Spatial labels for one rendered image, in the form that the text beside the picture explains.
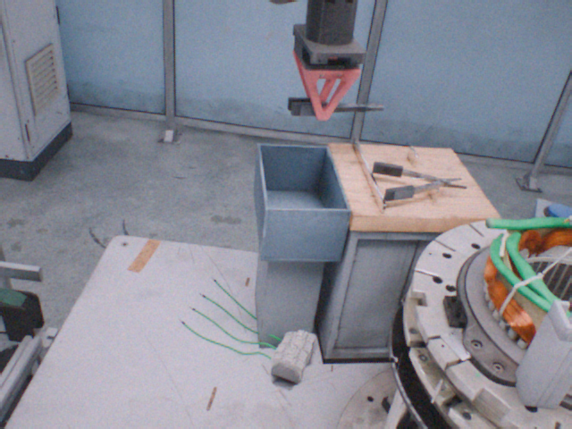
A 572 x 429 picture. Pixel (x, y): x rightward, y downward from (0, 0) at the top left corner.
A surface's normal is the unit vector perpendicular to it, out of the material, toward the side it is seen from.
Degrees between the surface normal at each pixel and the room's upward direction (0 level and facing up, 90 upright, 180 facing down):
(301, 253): 90
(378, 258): 90
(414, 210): 0
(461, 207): 0
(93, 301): 0
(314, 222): 90
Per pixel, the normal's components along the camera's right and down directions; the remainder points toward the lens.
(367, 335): 0.11, 0.58
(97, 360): 0.11, -0.81
